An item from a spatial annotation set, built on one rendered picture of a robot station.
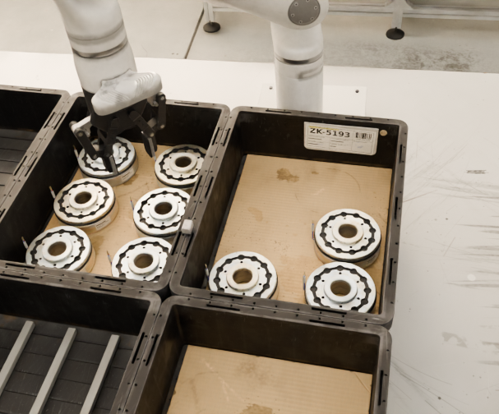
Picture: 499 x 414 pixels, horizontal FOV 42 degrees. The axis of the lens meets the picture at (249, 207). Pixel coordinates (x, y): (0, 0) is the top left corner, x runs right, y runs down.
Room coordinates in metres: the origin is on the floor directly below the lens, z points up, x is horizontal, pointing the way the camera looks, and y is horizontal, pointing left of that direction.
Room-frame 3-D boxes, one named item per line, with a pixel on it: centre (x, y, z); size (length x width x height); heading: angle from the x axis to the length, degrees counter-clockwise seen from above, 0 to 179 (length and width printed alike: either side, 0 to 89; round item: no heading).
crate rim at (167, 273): (0.73, 0.21, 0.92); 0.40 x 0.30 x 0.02; 164
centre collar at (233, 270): (0.56, 0.02, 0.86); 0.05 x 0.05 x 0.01
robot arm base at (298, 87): (1.01, -0.12, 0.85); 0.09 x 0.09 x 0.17; 88
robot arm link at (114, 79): (0.68, 0.16, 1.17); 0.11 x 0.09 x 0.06; 29
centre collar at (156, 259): (0.61, 0.17, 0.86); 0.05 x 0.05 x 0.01
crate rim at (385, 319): (0.65, -0.08, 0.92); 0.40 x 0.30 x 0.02; 164
